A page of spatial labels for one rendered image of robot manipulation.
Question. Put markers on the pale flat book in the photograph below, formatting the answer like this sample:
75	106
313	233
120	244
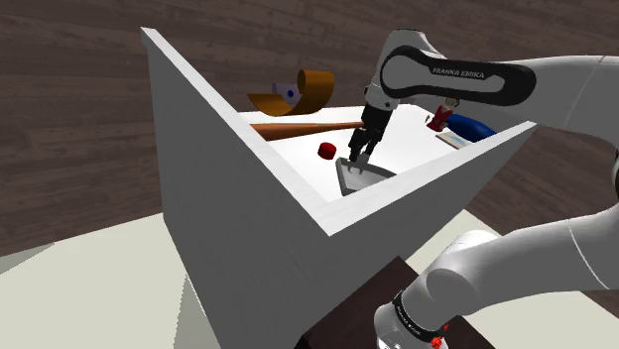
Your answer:
452	140

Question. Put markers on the white walled furniture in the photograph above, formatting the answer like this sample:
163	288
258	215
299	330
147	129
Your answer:
232	217

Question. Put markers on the brown wooden bat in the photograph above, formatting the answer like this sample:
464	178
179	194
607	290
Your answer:
300	129

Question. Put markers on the grey triangular tray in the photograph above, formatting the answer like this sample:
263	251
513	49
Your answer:
355	182

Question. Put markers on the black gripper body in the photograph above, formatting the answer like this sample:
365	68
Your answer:
375	123

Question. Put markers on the red figure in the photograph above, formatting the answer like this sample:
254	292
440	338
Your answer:
440	120

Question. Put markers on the white item with blue dot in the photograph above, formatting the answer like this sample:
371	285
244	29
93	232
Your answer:
281	90

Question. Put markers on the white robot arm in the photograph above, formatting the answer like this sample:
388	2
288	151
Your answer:
546	96

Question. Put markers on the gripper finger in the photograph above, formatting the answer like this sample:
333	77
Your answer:
371	147
355	147

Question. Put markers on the dark robot stand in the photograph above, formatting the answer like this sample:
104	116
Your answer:
353	314

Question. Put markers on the small red cylinder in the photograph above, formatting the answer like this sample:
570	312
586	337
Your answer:
327	151

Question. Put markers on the orange curved shell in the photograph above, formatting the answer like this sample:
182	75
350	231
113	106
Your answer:
317	89

